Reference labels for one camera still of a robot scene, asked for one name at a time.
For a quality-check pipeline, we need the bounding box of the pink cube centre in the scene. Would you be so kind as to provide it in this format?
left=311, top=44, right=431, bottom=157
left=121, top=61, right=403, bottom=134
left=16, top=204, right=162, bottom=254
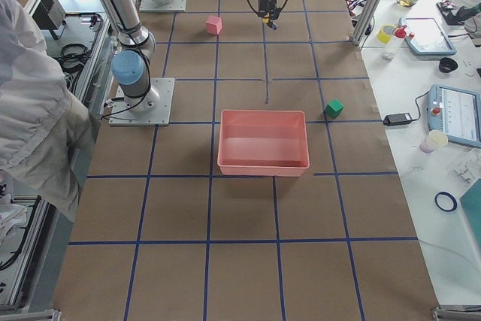
left=205, top=16, right=222, bottom=35

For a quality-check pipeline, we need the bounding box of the yellow tape roll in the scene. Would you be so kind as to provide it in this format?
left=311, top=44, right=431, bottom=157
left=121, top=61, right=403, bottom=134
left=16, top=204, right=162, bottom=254
left=377, top=25, right=395, bottom=44

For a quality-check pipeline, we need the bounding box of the green cube near bin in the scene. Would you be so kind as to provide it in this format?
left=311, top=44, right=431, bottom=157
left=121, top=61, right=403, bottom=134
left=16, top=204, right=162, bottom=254
left=324, top=98, right=344, bottom=119

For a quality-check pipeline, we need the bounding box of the clear plastic bottle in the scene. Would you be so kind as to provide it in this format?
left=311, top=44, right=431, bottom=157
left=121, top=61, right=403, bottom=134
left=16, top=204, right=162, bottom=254
left=383, top=25, right=407, bottom=60

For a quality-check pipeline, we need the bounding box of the pink plastic bin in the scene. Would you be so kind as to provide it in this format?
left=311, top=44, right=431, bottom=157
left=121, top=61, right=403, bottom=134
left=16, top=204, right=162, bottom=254
left=217, top=110, right=310, bottom=177

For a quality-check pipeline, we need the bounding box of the teach pendant far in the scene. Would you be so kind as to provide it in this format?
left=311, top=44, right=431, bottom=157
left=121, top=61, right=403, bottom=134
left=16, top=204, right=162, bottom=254
left=398, top=17, right=456, bottom=56

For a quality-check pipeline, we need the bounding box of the teach pendant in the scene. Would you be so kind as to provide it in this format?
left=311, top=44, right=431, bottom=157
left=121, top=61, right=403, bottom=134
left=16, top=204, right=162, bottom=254
left=427, top=84, right=480, bottom=148
left=398, top=17, right=456, bottom=56

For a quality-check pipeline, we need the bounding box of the black power adapter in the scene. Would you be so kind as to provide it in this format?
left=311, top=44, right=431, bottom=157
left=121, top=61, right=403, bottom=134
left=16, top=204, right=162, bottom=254
left=383, top=113, right=413, bottom=126

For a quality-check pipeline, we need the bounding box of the black bowl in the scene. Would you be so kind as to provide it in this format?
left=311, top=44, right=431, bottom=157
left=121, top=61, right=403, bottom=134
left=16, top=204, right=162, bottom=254
left=438, top=57, right=458, bottom=74

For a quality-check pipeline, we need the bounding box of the grey electronics box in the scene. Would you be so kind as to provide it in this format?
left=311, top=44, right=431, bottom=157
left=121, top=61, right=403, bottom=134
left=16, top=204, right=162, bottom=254
left=32, top=0, right=66, bottom=40

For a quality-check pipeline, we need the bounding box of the paper cup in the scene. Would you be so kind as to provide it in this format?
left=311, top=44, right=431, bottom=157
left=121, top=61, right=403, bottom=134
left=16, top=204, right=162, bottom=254
left=419, top=130, right=449, bottom=153

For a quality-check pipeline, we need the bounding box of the teach pendant near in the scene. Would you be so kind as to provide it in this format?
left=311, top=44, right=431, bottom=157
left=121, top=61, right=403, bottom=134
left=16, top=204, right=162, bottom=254
left=427, top=84, right=480, bottom=148

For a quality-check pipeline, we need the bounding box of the person in white coat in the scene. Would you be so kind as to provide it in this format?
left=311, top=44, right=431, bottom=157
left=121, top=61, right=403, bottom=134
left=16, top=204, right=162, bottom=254
left=1, top=0, right=99, bottom=221

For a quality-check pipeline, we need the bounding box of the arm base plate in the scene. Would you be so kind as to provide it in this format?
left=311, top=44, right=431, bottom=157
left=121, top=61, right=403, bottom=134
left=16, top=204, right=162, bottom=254
left=108, top=77, right=175, bottom=126
left=140, top=0, right=187, bottom=13

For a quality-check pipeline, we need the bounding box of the blue tape ring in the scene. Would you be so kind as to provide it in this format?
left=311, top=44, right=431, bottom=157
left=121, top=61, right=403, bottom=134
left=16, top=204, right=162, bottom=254
left=434, top=192, right=459, bottom=213

